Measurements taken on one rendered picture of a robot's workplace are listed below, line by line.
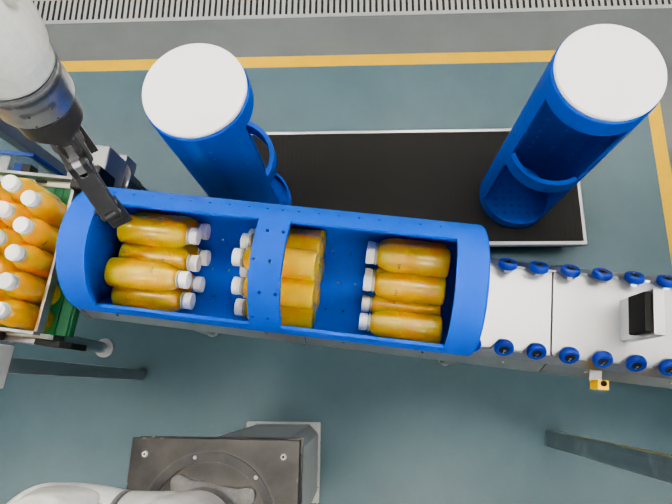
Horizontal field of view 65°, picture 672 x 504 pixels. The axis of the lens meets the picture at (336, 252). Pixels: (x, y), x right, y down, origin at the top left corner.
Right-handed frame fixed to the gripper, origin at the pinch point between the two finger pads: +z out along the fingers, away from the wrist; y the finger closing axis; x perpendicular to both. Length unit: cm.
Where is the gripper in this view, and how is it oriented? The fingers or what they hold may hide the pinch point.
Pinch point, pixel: (102, 183)
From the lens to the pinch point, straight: 87.9
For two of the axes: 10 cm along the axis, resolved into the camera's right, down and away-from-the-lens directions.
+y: 5.0, 8.2, -2.8
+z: -0.5, 3.5, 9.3
